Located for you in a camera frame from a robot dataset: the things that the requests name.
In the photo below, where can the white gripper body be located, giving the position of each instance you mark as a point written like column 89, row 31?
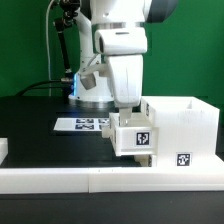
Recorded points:
column 123, row 50

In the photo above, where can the white drawer tray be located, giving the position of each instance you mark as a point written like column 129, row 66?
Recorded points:
column 146, row 160
column 137, row 137

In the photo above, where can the white drawer cabinet box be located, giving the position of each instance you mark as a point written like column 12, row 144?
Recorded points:
column 186, row 130

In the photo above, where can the white front drawer tray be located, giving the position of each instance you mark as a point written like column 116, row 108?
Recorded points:
column 146, row 160

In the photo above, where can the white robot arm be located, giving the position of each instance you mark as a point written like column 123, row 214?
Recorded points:
column 110, row 14

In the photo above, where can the fiducial marker sheet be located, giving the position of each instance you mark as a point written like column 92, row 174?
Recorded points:
column 80, row 124

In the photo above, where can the white left fence block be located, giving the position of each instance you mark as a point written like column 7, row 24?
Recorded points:
column 3, row 149

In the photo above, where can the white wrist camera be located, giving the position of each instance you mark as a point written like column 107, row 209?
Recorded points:
column 87, row 77

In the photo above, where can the white front fence rail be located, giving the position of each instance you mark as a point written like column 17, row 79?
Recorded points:
column 100, row 180

